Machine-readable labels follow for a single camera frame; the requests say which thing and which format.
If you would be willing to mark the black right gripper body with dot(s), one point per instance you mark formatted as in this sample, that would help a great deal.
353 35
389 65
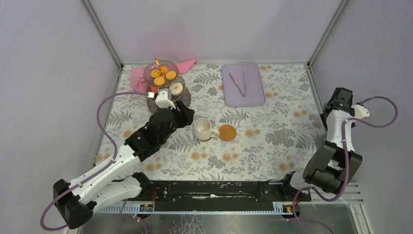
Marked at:
322 116

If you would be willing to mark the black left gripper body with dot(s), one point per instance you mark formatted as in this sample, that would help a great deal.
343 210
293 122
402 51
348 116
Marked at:
184 114

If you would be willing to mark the white ceramic mug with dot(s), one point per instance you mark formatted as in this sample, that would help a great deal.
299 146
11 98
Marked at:
203 129

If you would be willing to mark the white glazed donut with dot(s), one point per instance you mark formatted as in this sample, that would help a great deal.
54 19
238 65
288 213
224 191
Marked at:
176 89

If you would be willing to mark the yellow round biscuit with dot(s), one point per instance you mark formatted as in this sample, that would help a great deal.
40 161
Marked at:
159 81
171 75

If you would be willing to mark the three-tier glass cake stand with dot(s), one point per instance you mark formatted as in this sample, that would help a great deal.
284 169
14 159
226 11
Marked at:
185 97

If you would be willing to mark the yellow jam-dot cookie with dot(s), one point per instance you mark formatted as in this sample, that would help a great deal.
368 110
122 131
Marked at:
155 73

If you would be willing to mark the orange swirl cookie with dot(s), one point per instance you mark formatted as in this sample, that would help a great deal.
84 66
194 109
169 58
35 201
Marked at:
164 69

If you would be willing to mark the lilac plastic tray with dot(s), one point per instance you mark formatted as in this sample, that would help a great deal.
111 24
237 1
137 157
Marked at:
254 88

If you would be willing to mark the pink handled tongs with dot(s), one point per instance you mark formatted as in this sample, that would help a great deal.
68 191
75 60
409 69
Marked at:
243 93

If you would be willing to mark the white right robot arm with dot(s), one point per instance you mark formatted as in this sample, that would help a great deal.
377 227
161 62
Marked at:
335 161

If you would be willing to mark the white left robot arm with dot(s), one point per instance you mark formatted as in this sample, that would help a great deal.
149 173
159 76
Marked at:
78 199

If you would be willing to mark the pink cloth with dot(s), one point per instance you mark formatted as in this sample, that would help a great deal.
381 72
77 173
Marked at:
138 84

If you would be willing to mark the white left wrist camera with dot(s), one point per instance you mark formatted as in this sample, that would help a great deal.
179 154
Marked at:
163 98

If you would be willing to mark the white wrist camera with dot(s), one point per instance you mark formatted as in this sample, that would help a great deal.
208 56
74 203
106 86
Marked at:
360 111
163 98

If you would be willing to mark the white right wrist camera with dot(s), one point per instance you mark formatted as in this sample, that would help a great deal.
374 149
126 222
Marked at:
360 111

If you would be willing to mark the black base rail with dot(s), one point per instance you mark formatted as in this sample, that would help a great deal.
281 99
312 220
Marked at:
216 196

